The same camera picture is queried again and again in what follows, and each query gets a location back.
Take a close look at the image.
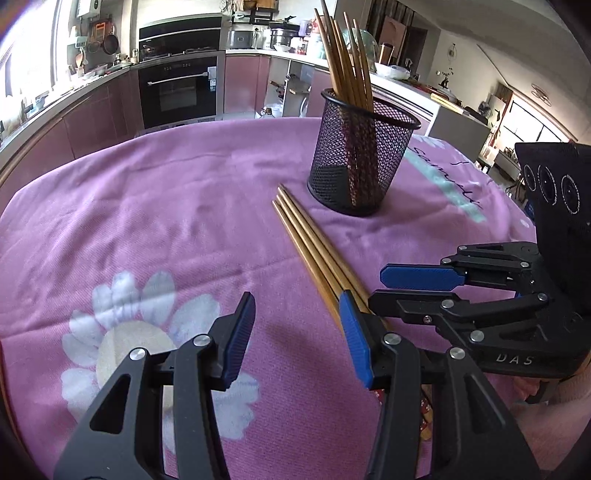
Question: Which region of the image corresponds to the bamboo chopstick nine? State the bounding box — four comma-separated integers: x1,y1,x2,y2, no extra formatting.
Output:
276,184,376,310

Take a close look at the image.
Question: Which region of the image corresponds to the bamboo chopstick four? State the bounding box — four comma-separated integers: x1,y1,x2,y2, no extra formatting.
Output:
270,199,433,444

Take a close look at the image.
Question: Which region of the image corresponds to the bamboo chopstick one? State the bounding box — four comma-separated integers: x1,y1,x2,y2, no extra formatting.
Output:
353,20,374,112

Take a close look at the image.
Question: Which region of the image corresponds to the bamboo chopstick three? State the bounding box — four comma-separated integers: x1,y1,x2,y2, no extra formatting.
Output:
331,19,358,106

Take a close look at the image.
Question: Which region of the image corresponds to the dark bamboo chopstick two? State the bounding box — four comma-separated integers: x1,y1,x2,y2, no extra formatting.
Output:
342,12,367,110

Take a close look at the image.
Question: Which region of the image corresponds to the pink sleeved right forearm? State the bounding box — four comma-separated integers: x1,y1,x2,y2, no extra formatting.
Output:
510,366,590,471

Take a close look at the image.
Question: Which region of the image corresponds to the black mesh utensil holder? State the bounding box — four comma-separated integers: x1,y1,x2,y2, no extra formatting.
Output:
307,89,421,217

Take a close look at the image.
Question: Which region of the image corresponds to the pink floral tablecloth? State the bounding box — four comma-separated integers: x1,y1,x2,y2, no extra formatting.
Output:
1,118,535,479

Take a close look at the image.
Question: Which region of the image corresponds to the steel pot on counter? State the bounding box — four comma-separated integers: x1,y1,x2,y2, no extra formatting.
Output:
270,22,300,49

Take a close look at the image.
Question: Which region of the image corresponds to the black built-in oven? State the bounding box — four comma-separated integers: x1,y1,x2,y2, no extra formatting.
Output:
138,57,217,129

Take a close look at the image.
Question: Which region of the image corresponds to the black range hood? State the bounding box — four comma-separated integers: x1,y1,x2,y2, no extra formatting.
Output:
138,15,222,61

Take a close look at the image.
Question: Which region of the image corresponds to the black camera box right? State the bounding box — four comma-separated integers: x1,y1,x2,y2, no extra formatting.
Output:
515,142,591,299

